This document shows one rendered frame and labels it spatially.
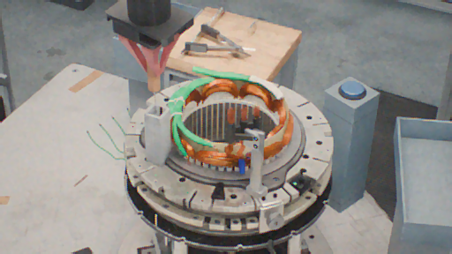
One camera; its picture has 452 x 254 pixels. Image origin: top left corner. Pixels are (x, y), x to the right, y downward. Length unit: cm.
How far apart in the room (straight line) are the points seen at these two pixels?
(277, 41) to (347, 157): 25
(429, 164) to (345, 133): 19
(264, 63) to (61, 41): 212
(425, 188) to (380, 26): 238
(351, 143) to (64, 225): 55
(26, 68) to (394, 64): 143
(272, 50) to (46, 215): 53
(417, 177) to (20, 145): 84
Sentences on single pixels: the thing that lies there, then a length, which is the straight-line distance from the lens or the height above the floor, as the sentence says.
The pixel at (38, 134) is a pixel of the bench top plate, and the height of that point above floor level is 78.
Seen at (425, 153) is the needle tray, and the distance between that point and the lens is 148.
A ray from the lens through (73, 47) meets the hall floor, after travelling 358.
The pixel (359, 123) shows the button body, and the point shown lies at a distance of 158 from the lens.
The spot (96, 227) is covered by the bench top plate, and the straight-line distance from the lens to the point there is 167.
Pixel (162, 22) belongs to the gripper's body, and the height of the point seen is 135.
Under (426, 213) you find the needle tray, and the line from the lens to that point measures 138.
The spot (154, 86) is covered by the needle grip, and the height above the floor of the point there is 123.
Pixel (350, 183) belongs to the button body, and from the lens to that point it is 167.
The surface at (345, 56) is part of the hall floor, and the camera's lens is 354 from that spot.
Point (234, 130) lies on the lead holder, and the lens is 118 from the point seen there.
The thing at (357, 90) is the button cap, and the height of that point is 104.
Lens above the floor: 195
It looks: 38 degrees down
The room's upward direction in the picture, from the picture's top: 1 degrees clockwise
